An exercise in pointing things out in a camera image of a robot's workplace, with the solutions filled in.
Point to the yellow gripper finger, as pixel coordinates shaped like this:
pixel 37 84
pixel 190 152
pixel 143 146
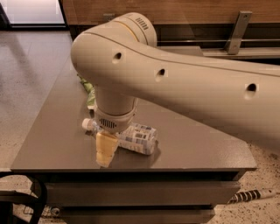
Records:
pixel 106 145

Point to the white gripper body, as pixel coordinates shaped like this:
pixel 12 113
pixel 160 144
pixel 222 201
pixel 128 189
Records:
pixel 113 122

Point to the blue labelled plastic water bottle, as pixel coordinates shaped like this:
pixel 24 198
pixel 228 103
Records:
pixel 137 137

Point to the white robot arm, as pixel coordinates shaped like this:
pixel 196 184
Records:
pixel 122 61

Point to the green Kettle chip bag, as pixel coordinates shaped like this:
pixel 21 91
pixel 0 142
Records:
pixel 90 92

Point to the grey table drawer unit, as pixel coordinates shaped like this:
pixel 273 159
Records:
pixel 138 197

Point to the black chair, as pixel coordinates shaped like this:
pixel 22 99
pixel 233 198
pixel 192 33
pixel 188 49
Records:
pixel 9 198

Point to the wooden wall counter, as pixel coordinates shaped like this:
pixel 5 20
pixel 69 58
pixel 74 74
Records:
pixel 207 21

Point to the right metal wall bracket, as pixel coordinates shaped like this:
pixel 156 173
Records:
pixel 233 44

